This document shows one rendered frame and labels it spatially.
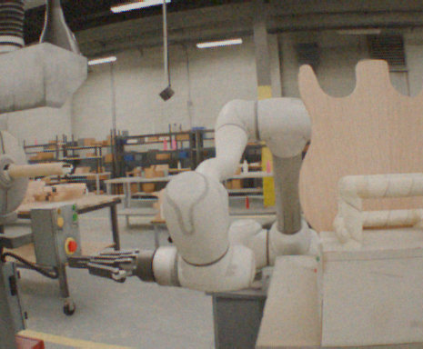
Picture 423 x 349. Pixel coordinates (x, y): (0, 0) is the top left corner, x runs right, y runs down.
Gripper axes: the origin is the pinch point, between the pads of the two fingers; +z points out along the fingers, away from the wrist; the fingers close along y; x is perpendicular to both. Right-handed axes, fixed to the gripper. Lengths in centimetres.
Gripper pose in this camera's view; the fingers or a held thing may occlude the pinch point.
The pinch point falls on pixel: (81, 262)
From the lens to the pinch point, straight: 93.3
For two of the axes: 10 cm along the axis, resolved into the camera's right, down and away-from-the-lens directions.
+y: 2.2, -2.2, 9.5
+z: -9.7, 0.4, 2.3
